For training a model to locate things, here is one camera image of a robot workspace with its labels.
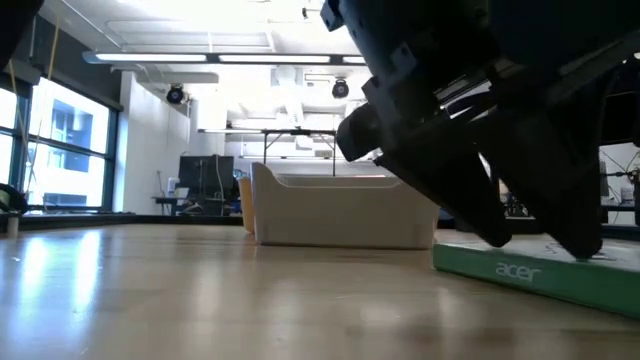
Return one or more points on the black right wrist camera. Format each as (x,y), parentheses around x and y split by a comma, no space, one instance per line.
(357,132)

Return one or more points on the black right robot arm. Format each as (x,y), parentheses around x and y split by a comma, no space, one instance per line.
(575,20)

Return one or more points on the black round ceiling speaker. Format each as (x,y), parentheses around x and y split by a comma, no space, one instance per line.
(340,89)
(175,95)

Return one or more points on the black computer monitor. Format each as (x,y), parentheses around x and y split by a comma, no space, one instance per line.
(205,172)

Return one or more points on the dark office desk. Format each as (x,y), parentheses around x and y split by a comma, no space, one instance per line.
(200,202)

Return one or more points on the long ceiling light bar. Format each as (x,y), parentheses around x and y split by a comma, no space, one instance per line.
(275,58)

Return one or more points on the grey plastic bin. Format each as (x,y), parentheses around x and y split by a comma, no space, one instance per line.
(325,220)

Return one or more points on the dark window frame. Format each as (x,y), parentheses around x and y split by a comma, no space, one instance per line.
(112,160)

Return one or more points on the white Acer box green edge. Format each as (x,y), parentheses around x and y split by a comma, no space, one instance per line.
(475,265)

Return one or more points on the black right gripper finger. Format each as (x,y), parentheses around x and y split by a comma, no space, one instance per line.
(450,170)
(560,170)

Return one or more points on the yellow plastic bin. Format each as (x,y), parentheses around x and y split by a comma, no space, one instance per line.
(246,205)

